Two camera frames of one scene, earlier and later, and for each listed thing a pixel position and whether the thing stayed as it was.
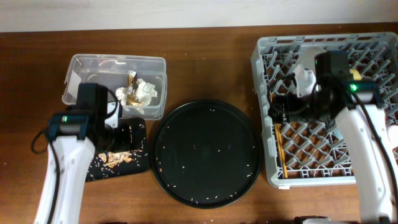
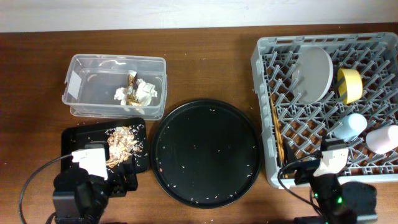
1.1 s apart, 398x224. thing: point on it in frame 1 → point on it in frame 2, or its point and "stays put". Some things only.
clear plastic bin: (140, 82) stays put
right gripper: (291, 111) → (306, 168)
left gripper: (125, 143) → (120, 189)
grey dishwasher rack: (316, 152) stays put
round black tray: (206, 154) stays put
